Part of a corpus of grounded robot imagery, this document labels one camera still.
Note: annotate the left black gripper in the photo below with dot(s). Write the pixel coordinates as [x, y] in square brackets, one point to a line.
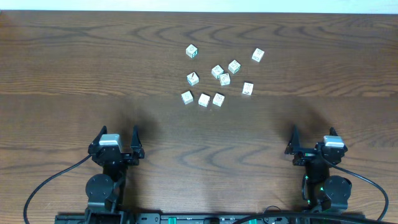
[116, 154]

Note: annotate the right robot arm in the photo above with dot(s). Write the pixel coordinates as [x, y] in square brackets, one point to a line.
[323, 192]

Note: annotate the wooden block with teal side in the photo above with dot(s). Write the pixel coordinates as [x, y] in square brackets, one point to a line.
[191, 51]

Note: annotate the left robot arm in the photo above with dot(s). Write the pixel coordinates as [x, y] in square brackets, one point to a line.
[105, 191]

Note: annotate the wooden block with red mark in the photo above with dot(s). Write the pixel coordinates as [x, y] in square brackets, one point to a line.
[193, 79]

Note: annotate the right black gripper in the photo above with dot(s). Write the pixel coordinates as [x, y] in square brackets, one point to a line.
[294, 147]

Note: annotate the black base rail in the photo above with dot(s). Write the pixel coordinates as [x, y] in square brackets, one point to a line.
[155, 218]

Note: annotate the wooden block green edge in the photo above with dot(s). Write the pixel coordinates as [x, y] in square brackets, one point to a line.
[234, 67]

